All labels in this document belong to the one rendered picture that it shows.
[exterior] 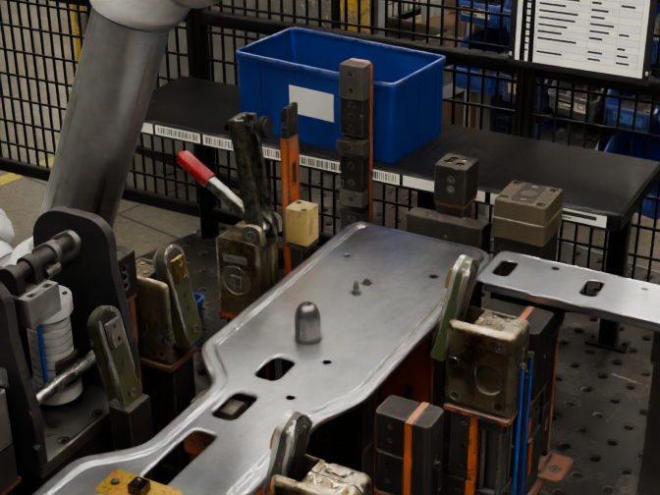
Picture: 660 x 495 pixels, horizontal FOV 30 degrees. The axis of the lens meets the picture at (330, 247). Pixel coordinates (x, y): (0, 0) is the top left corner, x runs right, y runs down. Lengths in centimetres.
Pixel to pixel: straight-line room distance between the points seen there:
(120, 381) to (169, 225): 274
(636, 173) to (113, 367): 89
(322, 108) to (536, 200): 40
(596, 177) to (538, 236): 20
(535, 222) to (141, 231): 252
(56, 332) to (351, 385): 34
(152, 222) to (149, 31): 262
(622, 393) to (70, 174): 91
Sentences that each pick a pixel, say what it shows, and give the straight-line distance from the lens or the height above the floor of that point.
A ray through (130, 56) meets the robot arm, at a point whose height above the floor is 130.
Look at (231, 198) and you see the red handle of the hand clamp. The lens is 163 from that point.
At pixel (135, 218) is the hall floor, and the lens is 419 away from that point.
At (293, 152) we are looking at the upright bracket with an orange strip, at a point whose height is 113.
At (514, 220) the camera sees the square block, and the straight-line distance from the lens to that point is 173.
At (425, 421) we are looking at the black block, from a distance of 137.
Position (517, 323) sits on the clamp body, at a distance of 145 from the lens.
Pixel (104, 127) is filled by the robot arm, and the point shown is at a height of 120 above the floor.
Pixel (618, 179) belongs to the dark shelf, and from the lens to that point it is 189.
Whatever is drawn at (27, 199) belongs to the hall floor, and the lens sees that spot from 441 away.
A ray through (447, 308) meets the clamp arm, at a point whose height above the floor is 106.
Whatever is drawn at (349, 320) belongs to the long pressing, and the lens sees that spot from 153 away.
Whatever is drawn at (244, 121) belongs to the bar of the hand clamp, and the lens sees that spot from 156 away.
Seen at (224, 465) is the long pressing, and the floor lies 100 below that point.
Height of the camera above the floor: 177
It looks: 27 degrees down
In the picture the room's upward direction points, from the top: 1 degrees counter-clockwise
